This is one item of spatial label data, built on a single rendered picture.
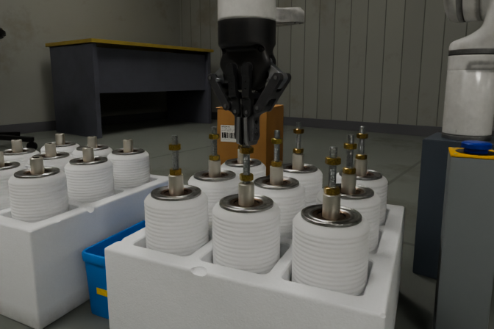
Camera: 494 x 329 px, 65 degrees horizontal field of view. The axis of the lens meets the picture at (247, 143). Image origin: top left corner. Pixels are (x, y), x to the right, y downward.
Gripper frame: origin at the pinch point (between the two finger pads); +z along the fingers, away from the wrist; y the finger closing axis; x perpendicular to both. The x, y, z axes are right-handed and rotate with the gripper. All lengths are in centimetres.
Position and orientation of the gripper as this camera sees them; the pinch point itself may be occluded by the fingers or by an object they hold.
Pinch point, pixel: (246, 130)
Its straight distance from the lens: 52.0
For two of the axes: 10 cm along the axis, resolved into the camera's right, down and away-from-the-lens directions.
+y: 7.6, 1.1, -6.4
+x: 6.4, -1.3, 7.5
